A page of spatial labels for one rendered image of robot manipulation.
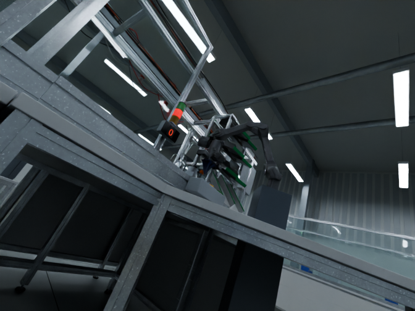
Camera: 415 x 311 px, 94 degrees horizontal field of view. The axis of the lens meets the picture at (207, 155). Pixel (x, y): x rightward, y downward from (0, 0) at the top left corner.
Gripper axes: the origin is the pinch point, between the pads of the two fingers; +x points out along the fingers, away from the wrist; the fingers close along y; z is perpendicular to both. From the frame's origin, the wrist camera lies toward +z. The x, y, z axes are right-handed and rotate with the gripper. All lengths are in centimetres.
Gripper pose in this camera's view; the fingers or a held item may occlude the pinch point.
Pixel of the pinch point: (206, 168)
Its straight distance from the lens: 106.0
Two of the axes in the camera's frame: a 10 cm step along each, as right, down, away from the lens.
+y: 5.1, 5.2, 6.8
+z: 7.9, 0.3, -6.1
